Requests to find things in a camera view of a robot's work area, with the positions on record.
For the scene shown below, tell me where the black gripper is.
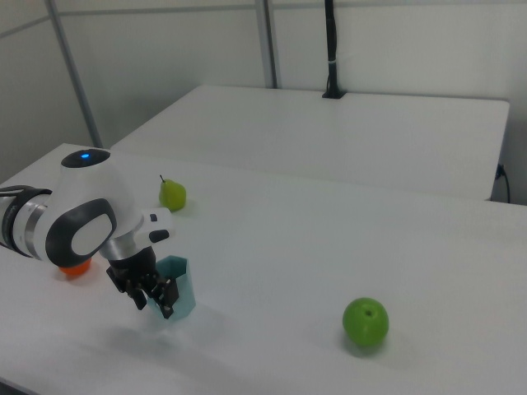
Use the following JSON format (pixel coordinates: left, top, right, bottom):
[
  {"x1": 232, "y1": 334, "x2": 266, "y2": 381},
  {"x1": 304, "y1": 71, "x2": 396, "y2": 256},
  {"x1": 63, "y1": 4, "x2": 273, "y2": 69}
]
[{"x1": 105, "y1": 246, "x2": 180, "y2": 320}]

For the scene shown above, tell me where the light blue hexagonal mug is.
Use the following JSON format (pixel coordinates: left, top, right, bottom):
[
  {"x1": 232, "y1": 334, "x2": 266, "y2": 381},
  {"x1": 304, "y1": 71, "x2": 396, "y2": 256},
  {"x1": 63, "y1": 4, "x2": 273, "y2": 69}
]
[{"x1": 147, "y1": 254, "x2": 198, "y2": 324}]

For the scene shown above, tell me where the orange plastic fruit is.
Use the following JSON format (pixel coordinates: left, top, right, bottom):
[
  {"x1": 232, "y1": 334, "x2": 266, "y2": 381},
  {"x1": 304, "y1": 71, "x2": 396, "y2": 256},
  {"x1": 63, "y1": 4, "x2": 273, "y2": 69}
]
[{"x1": 57, "y1": 258, "x2": 92, "y2": 279}]

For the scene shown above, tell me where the green plastic pear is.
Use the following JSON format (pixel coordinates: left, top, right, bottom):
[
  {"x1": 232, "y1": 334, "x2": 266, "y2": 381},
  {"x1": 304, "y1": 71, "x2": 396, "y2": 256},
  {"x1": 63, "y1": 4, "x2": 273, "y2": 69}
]
[{"x1": 158, "y1": 174, "x2": 188, "y2": 212}]

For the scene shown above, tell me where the green plastic apple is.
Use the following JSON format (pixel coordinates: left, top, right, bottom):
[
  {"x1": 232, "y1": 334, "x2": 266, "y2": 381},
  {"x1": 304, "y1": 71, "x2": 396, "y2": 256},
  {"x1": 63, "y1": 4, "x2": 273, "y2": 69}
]
[{"x1": 342, "y1": 297, "x2": 390, "y2": 346}]

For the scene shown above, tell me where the black pole with white band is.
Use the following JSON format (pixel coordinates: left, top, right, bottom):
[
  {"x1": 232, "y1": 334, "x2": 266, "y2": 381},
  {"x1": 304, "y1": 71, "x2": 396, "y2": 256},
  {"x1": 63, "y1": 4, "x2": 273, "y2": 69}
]
[{"x1": 321, "y1": 0, "x2": 346, "y2": 100}]

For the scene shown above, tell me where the grey aluminium partition post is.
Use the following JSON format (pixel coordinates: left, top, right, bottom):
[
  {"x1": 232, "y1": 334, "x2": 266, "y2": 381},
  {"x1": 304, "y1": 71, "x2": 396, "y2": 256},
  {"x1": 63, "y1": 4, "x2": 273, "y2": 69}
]
[
  {"x1": 254, "y1": 0, "x2": 283, "y2": 90},
  {"x1": 46, "y1": 0, "x2": 104, "y2": 149}
]

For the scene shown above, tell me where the black power cable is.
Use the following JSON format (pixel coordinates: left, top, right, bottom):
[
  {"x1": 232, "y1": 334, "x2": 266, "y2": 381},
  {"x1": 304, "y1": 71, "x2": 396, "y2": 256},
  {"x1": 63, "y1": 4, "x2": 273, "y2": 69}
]
[{"x1": 496, "y1": 163, "x2": 512, "y2": 203}]

